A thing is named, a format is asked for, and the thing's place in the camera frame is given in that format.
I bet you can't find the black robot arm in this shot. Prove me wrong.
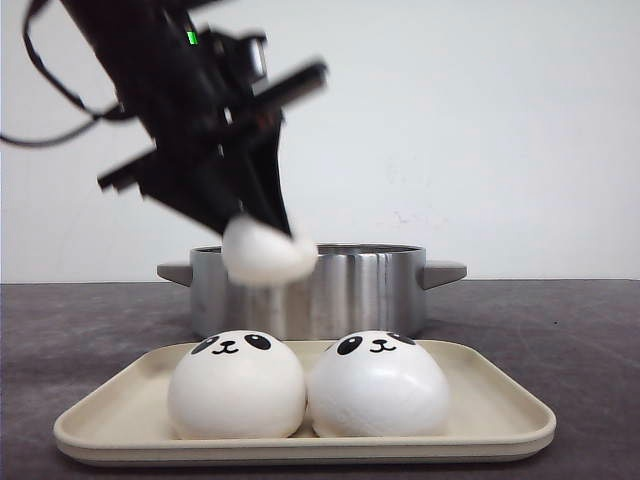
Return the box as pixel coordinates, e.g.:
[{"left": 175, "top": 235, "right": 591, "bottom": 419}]
[{"left": 65, "top": 1, "right": 327, "bottom": 233}]

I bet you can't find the stainless steel steamer pot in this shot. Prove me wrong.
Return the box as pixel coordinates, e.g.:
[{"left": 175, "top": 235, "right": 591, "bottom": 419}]
[{"left": 157, "top": 244, "right": 467, "bottom": 340}]

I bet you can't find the panda bun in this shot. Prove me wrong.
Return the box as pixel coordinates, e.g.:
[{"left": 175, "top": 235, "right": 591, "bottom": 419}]
[
  {"left": 307, "top": 330, "right": 451, "bottom": 437},
  {"left": 167, "top": 330, "right": 306, "bottom": 439},
  {"left": 221, "top": 215, "right": 318, "bottom": 287}
]

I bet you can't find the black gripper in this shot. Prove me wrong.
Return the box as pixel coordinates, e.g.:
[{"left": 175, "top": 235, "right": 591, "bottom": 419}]
[{"left": 97, "top": 59, "right": 331, "bottom": 239}]

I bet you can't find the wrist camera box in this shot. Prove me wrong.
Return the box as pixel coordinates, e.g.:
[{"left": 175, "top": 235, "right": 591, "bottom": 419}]
[{"left": 199, "top": 30, "right": 267, "bottom": 94}]

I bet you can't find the cream rectangular tray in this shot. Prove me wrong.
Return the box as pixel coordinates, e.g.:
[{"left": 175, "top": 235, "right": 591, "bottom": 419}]
[{"left": 53, "top": 340, "right": 556, "bottom": 467}]

